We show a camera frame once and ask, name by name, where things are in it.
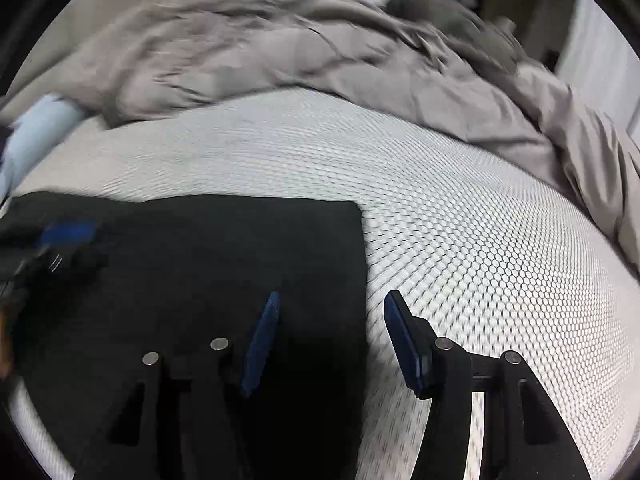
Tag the black pants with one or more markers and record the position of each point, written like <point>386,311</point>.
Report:
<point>200,260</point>

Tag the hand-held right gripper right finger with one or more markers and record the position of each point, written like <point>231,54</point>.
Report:
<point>405,345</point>

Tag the beige headboard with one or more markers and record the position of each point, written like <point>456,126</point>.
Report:
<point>80,25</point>

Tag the dark grey bedding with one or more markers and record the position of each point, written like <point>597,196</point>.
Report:
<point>450,15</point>

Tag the white honeycomb mattress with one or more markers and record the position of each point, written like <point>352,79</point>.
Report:
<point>475,235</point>

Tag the grey quilted duvet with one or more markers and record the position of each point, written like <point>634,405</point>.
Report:
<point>300,55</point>

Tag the light blue pillow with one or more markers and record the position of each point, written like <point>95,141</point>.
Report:
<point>40,135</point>

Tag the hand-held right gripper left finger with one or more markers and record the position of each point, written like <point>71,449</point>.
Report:
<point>260,345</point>

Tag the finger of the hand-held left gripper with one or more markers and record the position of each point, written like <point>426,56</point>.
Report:
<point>70,233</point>

